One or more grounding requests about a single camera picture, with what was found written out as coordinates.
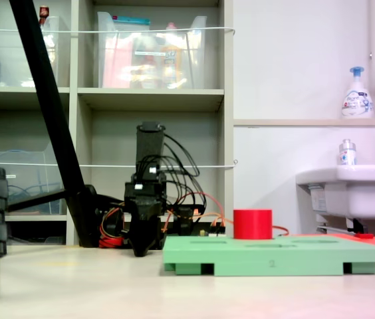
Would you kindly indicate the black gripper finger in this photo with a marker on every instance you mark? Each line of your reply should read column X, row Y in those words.
column 144, row 236

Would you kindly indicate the red cylinder block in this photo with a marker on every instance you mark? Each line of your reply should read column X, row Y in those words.
column 252, row 224

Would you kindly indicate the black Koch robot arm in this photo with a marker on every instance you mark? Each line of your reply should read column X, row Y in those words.
column 149, row 146

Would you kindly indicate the controller circuit board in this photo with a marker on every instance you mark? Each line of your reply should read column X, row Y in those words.
column 217, row 232

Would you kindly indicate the thin black tripod brace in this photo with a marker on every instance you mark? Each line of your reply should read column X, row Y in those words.
column 38, row 199

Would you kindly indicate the green shape sorter board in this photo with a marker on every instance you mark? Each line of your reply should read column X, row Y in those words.
column 274, row 256

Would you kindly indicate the clear plastic storage bin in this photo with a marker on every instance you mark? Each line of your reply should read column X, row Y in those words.
column 8, row 66
column 124, row 66

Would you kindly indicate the thick black tripod leg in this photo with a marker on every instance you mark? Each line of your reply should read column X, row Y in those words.
column 48, row 99

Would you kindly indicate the orange bottle pink cap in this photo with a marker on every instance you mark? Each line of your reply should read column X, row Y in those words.
column 171, row 63

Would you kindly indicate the beige shelf unit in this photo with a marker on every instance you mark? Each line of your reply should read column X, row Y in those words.
column 74, row 66

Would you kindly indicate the small clear pump bottle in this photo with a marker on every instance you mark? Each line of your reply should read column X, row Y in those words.
column 347, row 154

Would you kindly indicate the white ceramic sink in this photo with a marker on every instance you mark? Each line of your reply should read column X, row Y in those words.
column 367, row 192

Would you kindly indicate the white foam soap dispenser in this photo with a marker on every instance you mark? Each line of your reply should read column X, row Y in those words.
column 357, row 99

